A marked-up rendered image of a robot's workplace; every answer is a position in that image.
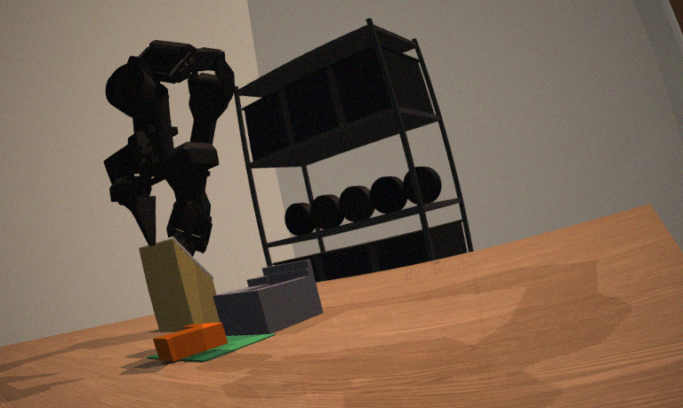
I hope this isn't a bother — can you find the orange l-shaped part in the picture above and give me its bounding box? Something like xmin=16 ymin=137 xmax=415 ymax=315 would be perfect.
xmin=153 ymin=323 xmax=228 ymax=362

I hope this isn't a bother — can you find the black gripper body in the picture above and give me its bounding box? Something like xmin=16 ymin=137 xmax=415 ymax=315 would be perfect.
xmin=109 ymin=117 xmax=220 ymax=202

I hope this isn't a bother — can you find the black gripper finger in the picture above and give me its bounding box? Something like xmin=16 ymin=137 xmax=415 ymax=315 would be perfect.
xmin=165 ymin=171 xmax=210 ymax=236
xmin=118 ymin=196 xmax=157 ymax=246

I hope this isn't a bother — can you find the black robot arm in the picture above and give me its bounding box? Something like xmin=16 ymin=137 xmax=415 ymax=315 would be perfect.
xmin=103 ymin=40 xmax=235 ymax=257

